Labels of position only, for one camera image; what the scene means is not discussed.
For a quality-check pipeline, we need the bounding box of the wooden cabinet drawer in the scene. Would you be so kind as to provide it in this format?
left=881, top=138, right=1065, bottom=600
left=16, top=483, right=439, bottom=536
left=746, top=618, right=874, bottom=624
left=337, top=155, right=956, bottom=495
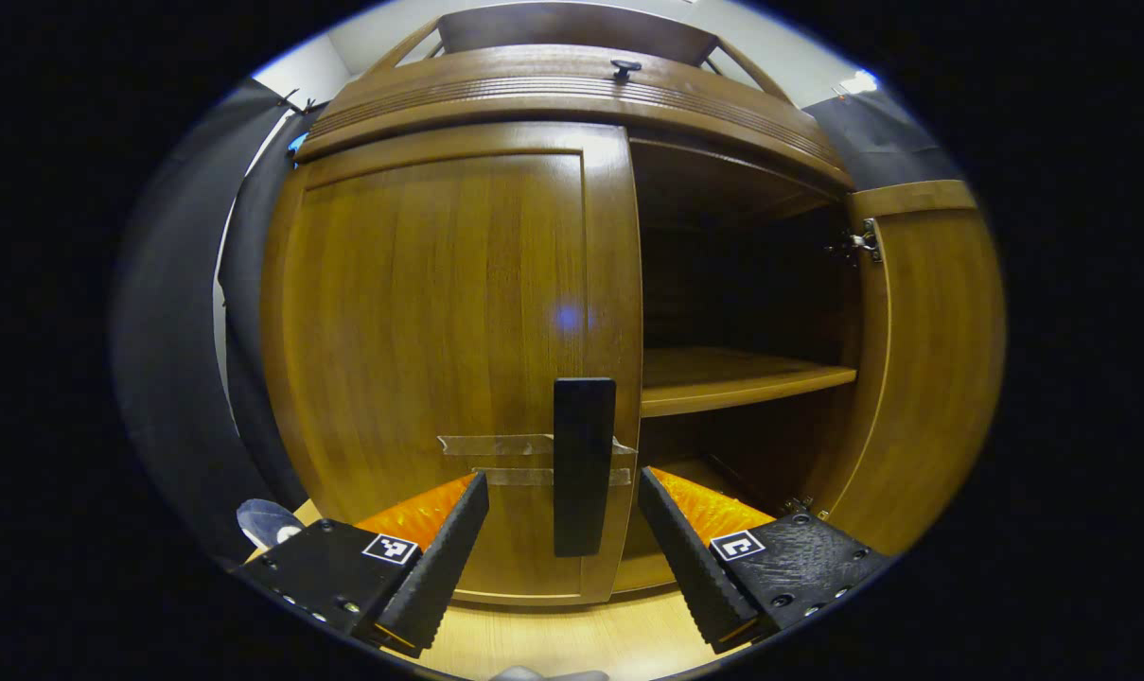
left=297, top=44, right=854, bottom=188

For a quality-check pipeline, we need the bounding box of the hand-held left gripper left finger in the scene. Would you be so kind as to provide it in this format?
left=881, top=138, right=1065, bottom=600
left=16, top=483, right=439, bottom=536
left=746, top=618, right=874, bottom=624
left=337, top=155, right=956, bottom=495
left=234, top=471, right=490, bottom=660

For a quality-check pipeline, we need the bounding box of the black door handle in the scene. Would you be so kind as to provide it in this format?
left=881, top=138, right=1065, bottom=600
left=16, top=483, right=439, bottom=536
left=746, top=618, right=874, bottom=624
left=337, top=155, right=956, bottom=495
left=554, top=378, right=617, bottom=558

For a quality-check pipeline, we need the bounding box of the penguin plush toy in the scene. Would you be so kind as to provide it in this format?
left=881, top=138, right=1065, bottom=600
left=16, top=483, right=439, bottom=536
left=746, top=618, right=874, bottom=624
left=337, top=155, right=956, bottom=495
left=237, top=499, right=306, bottom=550

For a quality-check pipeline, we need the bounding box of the wooden shoe cabinet door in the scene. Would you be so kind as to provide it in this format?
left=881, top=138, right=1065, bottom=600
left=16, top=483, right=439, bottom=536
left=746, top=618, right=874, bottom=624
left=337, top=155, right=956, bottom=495
left=261, top=121, right=644, bottom=606
left=799, top=180, right=1008, bottom=556

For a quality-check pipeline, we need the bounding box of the wooden double-door shoe cabinet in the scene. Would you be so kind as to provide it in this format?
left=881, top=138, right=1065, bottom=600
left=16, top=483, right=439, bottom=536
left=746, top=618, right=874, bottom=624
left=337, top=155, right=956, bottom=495
left=259, top=2, right=1008, bottom=606

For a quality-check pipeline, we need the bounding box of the wooden inner shelf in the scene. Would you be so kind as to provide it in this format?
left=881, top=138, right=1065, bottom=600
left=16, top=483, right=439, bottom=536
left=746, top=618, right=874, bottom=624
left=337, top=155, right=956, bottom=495
left=641, top=346, right=858, bottom=418

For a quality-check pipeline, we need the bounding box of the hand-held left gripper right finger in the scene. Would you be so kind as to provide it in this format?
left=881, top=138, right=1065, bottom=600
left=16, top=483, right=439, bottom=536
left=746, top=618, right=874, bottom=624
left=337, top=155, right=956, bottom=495
left=638, top=465, right=899, bottom=655

